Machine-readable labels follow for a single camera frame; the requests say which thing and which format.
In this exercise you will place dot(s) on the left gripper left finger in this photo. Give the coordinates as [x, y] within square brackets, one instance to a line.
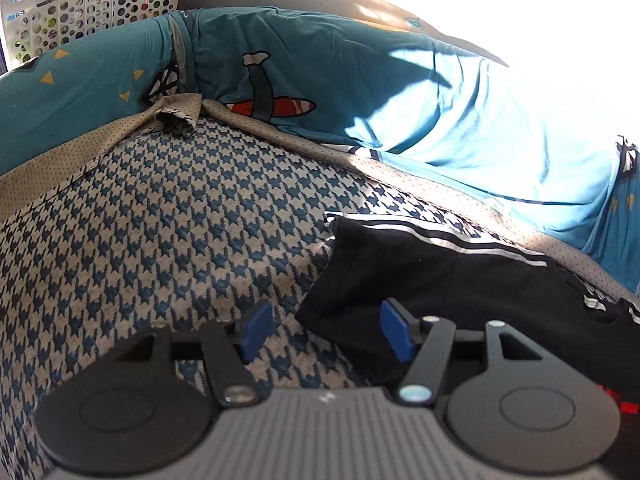
[153, 397]

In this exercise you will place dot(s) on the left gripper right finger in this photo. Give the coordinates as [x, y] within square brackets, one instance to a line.
[528, 412]

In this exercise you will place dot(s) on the black garment with white stripes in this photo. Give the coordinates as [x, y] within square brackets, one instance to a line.
[471, 279]

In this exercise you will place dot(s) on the blue airplane print pillow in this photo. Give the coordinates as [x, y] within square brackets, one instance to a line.
[420, 104]
[615, 243]

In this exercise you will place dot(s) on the houndstooth blue beige mattress cover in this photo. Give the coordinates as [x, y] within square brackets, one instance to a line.
[185, 214]

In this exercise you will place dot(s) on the white perforated laundry basket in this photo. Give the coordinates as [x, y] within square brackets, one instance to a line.
[31, 27]

